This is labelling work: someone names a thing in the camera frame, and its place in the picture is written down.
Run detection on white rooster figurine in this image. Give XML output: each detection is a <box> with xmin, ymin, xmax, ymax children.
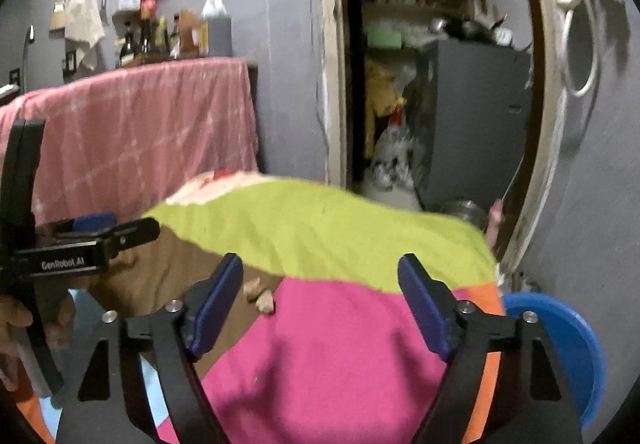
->
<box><xmin>369</xmin><ymin>104</ymin><xmax>417</xmax><ymax>189</ymax></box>

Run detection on grey metal cabinet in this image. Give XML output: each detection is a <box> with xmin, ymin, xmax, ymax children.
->
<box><xmin>425</xmin><ymin>38</ymin><xmax>533</xmax><ymax>215</ymax></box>

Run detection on steel bowl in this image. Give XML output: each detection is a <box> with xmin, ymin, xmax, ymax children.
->
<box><xmin>440</xmin><ymin>200</ymin><xmax>489</xmax><ymax>229</ymax></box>

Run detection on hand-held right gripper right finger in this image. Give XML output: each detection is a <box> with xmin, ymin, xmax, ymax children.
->
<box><xmin>397</xmin><ymin>254</ymin><xmax>583</xmax><ymax>444</ymax></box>

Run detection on multicolour patchwork blanket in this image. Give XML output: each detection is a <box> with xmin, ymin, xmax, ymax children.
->
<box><xmin>0</xmin><ymin>169</ymin><xmax>506</xmax><ymax>444</ymax></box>

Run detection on dark glass bottle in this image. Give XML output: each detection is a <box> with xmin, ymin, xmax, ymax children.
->
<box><xmin>169</xmin><ymin>14</ymin><xmax>182</xmax><ymax>58</ymax></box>

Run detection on dark tall bottle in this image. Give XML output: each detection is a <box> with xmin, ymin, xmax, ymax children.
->
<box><xmin>140</xmin><ymin>16</ymin><xmax>154</xmax><ymax>60</ymax></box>

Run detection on yellow bottle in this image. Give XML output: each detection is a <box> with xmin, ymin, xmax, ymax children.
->
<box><xmin>156</xmin><ymin>16</ymin><xmax>170</xmax><ymax>57</ymax></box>

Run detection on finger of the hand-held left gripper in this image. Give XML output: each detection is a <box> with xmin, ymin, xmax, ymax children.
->
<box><xmin>102</xmin><ymin>218</ymin><xmax>162</xmax><ymax>261</ymax></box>
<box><xmin>37</xmin><ymin>213</ymin><xmax>118</xmax><ymax>245</ymax></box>

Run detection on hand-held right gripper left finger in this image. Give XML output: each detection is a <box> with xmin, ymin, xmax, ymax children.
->
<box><xmin>52</xmin><ymin>253</ymin><xmax>244</xmax><ymax>444</ymax></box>

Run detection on dark round bottle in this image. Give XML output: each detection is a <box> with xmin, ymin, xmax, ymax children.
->
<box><xmin>119</xmin><ymin>21</ymin><xmax>136</xmax><ymax>69</ymax></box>

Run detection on green flat box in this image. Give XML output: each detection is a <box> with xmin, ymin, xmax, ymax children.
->
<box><xmin>367</xmin><ymin>31</ymin><xmax>404</xmax><ymax>50</ymax></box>

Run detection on pink checked cloth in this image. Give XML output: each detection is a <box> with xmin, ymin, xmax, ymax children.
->
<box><xmin>0</xmin><ymin>56</ymin><xmax>261</xmax><ymax>225</ymax></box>

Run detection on beige hanging cloth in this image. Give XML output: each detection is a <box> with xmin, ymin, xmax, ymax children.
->
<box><xmin>64</xmin><ymin>0</ymin><xmax>106</xmax><ymax>72</ymax></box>

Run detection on yellow plastic bag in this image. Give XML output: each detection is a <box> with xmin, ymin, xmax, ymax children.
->
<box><xmin>364</xmin><ymin>58</ymin><xmax>406</xmax><ymax>159</ymax></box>

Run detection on person's left hand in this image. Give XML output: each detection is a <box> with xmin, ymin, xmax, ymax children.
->
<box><xmin>0</xmin><ymin>291</ymin><xmax>76</xmax><ymax>395</ymax></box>

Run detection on blue plastic basin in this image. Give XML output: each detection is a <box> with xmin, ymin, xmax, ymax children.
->
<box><xmin>501</xmin><ymin>293</ymin><xmax>608</xmax><ymax>432</ymax></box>

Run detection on white door frame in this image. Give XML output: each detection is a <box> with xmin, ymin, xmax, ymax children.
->
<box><xmin>312</xmin><ymin>0</ymin><xmax>351</xmax><ymax>187</ymax></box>

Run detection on metal tap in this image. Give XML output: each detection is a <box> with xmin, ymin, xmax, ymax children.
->
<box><xmin>20</xmin><ymin>24</ymin><xmax>36</xmax><ymax>89</ymax></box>

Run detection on metal pots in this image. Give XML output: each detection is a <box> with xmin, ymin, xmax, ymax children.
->
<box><xmin>430</xmin><ymin>16</ymin><xmax>514</xmax><ymax>47</ymax></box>

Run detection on brown cardboard piece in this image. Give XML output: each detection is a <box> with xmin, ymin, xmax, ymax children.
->
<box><xmin>179</xmin><ymin>10</ymin><xmax>208</xmax><ymax>57</ymax></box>

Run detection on grey tissue box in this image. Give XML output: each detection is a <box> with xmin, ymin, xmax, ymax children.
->
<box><xmin>201</xmin><ymin>0</ymin><xmax>233</xmax><ymax>57</ymax></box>

